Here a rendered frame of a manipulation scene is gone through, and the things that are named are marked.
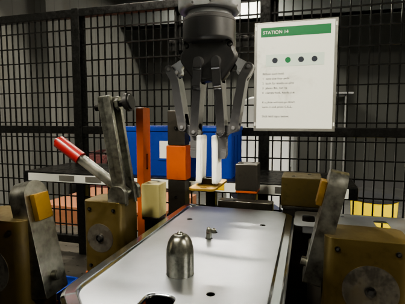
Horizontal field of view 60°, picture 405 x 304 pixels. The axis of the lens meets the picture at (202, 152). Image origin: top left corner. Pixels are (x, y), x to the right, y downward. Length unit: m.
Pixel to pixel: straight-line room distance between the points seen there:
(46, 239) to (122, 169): 0.17
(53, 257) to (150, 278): 0.11
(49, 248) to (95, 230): 0.15
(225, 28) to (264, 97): 0.57
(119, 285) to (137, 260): 0.07
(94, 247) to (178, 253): 0.22
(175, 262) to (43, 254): 0.15
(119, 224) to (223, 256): 0.18
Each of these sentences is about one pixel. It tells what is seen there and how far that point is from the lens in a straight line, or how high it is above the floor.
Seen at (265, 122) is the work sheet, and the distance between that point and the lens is 1.05.
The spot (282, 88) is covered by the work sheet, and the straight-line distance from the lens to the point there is 1.05.
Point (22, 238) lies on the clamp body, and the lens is 0.43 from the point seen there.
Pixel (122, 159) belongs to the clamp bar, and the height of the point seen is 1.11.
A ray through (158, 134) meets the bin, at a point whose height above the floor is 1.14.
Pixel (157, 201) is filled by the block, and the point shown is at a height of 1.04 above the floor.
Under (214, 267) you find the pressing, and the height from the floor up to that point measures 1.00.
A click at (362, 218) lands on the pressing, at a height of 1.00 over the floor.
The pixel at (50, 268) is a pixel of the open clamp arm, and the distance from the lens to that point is 0.45.
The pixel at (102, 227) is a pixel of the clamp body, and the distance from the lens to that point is 0.58.
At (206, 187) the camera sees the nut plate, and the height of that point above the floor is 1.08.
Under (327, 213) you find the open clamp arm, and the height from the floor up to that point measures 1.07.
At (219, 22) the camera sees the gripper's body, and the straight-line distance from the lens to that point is 0.50.
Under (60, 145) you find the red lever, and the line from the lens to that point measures 0.62.
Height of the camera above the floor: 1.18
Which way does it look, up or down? 5 degrees down
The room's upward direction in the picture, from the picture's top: straight up
